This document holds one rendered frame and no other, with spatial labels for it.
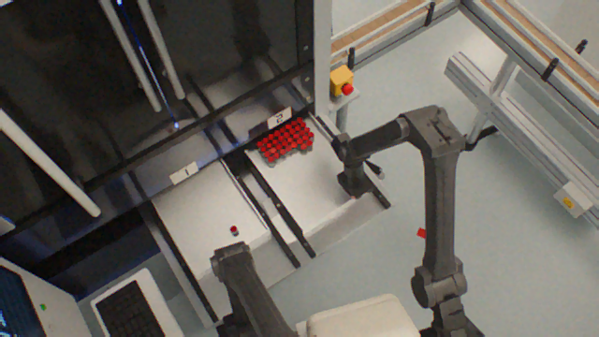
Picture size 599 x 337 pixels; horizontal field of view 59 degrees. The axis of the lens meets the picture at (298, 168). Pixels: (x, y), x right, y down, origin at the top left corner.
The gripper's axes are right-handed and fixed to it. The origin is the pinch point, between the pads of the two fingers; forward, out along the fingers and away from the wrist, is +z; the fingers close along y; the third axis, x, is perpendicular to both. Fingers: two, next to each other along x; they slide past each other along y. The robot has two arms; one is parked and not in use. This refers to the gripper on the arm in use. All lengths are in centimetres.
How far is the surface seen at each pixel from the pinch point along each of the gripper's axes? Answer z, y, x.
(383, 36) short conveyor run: -9, 43, -45
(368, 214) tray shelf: 4.9, -5.1, -0.7
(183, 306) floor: 85, 45, 69
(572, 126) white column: 86, 10, -142
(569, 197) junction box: 45, -28, -79
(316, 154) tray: -0.1, 21.1, 0.4
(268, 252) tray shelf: 3.5, 2.6, 31.8
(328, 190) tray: 2.2, 8.6, 4.9
